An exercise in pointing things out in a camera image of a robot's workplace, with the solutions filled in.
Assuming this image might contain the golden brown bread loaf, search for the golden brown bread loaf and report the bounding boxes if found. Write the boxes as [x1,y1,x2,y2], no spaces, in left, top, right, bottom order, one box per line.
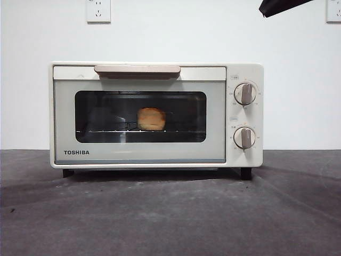
[136,107,167,132]

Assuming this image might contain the oven door with beige handle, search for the oven door with beige handle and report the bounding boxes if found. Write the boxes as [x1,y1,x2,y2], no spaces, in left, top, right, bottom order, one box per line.
[53,65,227,165]

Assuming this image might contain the beige oven temperature knob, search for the beige oven temperature knob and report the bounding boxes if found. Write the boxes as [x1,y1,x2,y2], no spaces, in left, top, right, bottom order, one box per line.
[233,82,257,106]

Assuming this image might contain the white Toshiba toaster oven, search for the white Toshiba toaster oven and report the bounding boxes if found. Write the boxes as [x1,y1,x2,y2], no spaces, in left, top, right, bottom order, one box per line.
[50,61,265,180]

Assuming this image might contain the beige oven timer knob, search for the beige oven timer knob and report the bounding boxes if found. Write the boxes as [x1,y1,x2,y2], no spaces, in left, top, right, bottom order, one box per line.
[233,127,256,149]

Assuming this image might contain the white wall socket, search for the white wall socket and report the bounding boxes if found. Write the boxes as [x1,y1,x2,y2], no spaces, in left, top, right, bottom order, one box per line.
[86,0,111,24]
[326,0,341,23]

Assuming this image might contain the metal wire oven rack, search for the metal wire oven rack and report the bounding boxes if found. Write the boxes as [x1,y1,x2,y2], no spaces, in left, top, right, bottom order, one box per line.
[76,129,206,134]

